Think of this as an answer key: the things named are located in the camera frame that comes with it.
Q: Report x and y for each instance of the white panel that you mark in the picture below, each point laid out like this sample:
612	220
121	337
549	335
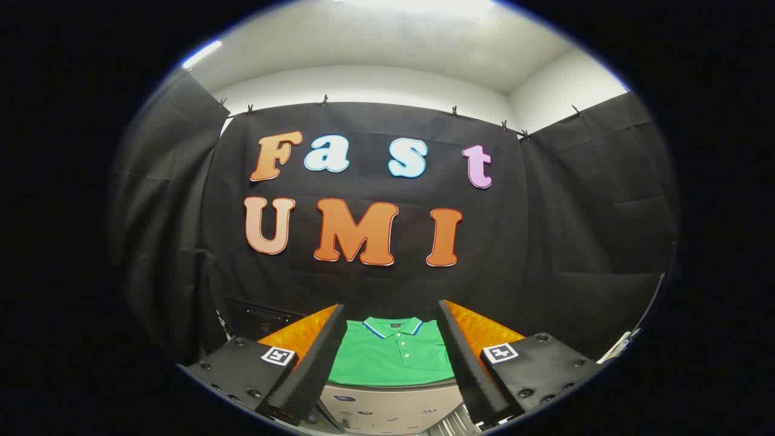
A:
619	346

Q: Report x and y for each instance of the green polo shirt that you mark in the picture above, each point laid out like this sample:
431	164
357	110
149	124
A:
387	363

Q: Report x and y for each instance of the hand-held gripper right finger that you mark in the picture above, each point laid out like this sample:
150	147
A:
463	363

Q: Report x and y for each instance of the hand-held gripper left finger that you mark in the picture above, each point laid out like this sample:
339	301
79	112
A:
315	363

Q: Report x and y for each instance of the black backdrop cloth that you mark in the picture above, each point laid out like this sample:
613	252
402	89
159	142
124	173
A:
363	284

